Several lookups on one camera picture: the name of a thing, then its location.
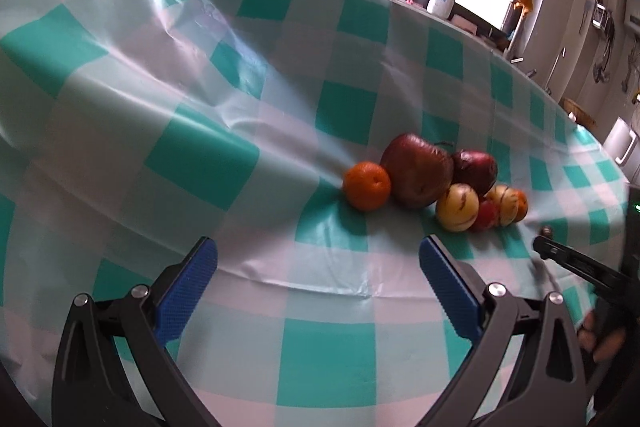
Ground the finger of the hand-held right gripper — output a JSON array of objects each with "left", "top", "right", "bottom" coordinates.
[{"left": 532, "top": 234, "right": 629, "bottom": 296}]

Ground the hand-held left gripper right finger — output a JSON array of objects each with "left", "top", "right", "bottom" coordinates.
[{"left": 417, "top": 234, "right": 588, "bottom": 427}]

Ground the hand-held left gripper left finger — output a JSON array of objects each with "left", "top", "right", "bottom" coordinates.
[{"left": 50, "top": 236, "right": 221, "bottom": 427}]

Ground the orange tangerine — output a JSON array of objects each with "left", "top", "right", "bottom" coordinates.
[
  {"left": 343, "top": 161, "right": 392, "bottom": 212},
  {"left": 510, "top": 189, "right": 529, "bottom": 223}
]

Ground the small dark red apple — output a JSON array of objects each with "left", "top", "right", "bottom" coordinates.
[{"left": 451, "top": 149, "right": 499, "bottom": 198}]

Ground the person's right hand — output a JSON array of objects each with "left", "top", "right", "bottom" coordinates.
[{"left": 576, "top": 311, "right": 628, "bottom": 364}]

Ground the yellow striped round fruit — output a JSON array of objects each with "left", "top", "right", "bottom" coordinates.
[
  {"left": 486, "top": 185, "right": 518, "bottom": 228},
  {"left": 435, "top": 183, "right": 480, "bottom": 234}
]

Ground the small dark red tomato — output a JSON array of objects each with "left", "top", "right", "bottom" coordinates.
[{"left": 470, "top": 198, "right": 499, "bottom": 233}]

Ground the white kettle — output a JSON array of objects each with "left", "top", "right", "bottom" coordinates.
[{"left": 603, "top": 117, "right": 638, "bottom": 168}]

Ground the large wrinkled red apple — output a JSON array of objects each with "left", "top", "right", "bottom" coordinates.
[{"left": 380, "top": 133, "right": 455, "bottom": 210}]

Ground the teal checked tablecloth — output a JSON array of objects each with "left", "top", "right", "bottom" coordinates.
[{"left": 0, "top": 0, "right": 633, "bottom": 427}]

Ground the brown woven basket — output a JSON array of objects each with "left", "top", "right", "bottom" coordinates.
[{"left": 562, "top": 98, "right": 596, "bottom": 126}]

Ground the metal faucet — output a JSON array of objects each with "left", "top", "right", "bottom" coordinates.
[{"left": 544, "top": 47, "right": 567, "bottom": 95}]

